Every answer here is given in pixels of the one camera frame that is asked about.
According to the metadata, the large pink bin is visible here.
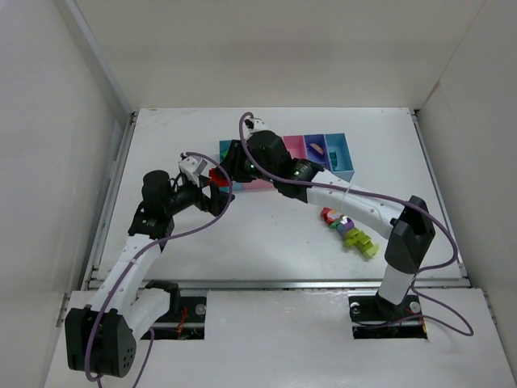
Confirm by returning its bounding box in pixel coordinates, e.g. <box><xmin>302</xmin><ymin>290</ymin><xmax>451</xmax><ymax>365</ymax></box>
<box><xmin>242</xmin><ymin>179</ymin><xmax>274</xmax><ymax>191</ymax></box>

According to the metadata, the red flower duplo brick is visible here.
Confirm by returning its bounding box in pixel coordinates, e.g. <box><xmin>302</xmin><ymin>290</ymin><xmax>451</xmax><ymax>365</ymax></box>
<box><xmin>320</xmin><ymin>207</ymin><xmax>345</xmax><ymax>226</ymax></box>

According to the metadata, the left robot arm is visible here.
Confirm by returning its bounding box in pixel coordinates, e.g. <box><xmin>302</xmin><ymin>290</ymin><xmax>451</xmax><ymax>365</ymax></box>
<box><xmin>65</xmin><ymin>168</ymin><xmax>234</xmax><ymax>381</ymax></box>

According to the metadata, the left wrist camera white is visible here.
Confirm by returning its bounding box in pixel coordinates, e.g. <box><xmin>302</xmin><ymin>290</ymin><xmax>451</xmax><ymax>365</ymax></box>
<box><xmin>178</xmin><ymin>156</ymin><xmax>208</xmax><ymax>188</ymax></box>

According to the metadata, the purple flower duplo brick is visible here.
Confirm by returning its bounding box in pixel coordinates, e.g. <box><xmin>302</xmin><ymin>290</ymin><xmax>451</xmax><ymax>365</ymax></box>
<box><xmin>335</xmin><ymin>217</ymin><xmax>355</xmax><ymax>236</ymax></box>

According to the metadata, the purple bin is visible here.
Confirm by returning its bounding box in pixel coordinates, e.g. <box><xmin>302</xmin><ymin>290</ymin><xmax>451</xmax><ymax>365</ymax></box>
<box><xmin>304</xmin><ymin>134</ymin><xmax>330</xmax><ymax>169</ymax></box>

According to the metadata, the red duplo roof brick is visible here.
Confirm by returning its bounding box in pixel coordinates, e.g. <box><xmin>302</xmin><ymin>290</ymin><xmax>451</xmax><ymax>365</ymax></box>
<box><xmin>208</xmin><ymin>167</ymin><xmax>231</xmax><ymax>188</ymax></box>

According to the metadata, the aluminium rail front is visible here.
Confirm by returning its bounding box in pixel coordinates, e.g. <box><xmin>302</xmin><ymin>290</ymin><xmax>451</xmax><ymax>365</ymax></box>
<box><xmin>80</xmin><ymin>278</ymin><xmax>472</xmax><ymax>291</ymax></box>

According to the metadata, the teal frog duplo brick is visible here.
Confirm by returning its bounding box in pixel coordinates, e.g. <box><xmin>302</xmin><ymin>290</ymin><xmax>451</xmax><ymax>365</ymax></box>
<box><xmin>328</xmin><ymin>151</ymin><xmax>338</xmax><ymax>169</ymax></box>

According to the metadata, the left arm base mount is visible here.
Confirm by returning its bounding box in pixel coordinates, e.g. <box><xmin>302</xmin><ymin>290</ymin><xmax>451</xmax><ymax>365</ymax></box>
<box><xmin>137</xmin><ymin>280</ymin><xmax>207</xmax><ymax>340</ymax></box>

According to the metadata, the light blue bin right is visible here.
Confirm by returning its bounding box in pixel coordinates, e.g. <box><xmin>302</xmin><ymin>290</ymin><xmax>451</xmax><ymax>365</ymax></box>
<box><xmin>324</xmin><ymin>133</ymin><xmax>355</xmax><ymax>182</ymax></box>

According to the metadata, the lime green duplo stack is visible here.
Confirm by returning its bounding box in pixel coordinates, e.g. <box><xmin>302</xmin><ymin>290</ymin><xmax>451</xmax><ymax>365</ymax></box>
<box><xmin>343</xmin><ymin>228</ymin><xmax>380</xmax><ymax>259</ymax></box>

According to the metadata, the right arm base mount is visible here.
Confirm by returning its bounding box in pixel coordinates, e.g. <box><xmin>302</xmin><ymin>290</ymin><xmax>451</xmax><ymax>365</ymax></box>
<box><xmin>348</xmin><ymin>294</ymin><xmax>427</xmax><ymax>340</ymax></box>

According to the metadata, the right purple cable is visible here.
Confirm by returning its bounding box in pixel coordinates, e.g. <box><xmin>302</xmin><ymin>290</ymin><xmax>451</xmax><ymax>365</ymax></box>
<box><xmin>239</xmin><ymin>112</ymin><xmax>473</xmax><ymax>337</ymax></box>

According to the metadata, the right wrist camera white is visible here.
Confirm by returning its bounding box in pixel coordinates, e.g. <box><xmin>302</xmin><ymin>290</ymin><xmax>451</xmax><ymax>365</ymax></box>
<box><xmin>245</xmin><ymin>117</ymin><xmax>268</xmax><ymax>134</ymax></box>

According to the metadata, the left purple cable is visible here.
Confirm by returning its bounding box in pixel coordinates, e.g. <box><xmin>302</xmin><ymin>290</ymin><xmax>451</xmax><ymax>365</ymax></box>
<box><xmin>85</xmin><ymin>151</ymin><xmax>236</xmax><ymax>388</ymax></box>

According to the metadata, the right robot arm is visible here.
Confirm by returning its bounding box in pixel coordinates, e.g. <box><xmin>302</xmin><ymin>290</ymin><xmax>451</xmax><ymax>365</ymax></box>
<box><xmin>221</xmin><ymin>130</ymin><xmax>435</xmax><ymax>306</ymax></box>

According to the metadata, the purple cable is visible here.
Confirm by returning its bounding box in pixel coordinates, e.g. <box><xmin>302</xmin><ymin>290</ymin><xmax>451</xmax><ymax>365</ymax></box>
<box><xmin>239</xmin><ymin>112</ymin><xmax>473</xmax><ymax>337</ymax></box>
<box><xmin>85</xmin><ymin>151</ymin><xmax>236</xmax><ymax>388</ymax></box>

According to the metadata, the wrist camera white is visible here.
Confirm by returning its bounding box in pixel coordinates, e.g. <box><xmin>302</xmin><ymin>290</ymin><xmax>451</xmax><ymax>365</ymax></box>
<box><xmin>245</xmin><ymin>117</ymin><xmax>268</xmax><ymax>134</ymax></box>
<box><xmin>178</xmin><ymin>156</ymin><xmax>208</xmax><ymax>188</ymax></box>

